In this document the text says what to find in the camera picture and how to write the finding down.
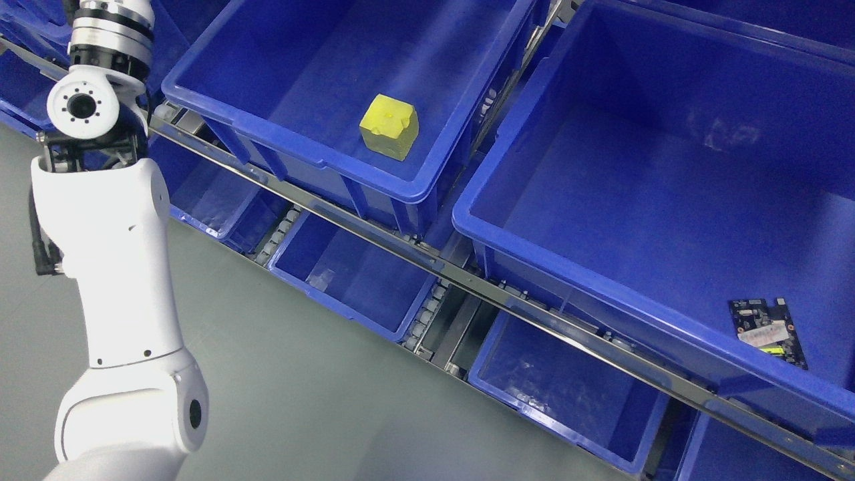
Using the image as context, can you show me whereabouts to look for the metal shelf rack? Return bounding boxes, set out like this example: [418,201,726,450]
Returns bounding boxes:
[147,1,853,480]

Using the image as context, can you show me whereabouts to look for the lower blue bin left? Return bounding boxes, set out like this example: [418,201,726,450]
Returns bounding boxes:
[149,136,288,255]

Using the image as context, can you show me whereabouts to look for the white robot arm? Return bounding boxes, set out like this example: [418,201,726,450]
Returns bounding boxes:
[29,1,210,480]

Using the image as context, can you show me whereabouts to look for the lower blue bin right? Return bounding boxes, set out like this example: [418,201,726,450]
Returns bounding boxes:
[468,313,668,479]

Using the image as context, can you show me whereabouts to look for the blue bin with block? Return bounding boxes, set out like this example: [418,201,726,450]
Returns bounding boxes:
[162,1,550,236]

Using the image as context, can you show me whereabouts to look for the yellow foam block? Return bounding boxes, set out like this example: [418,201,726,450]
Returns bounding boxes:
[359,94,419,162]

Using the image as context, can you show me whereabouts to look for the lower blue bin middle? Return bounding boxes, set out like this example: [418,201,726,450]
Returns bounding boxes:
[267,213,438,342]

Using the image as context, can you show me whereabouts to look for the black circuit board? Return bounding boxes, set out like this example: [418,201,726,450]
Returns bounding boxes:
[727,297,808,371]

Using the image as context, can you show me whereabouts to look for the large blue bin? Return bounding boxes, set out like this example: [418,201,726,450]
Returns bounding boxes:
[453,1,854,448]

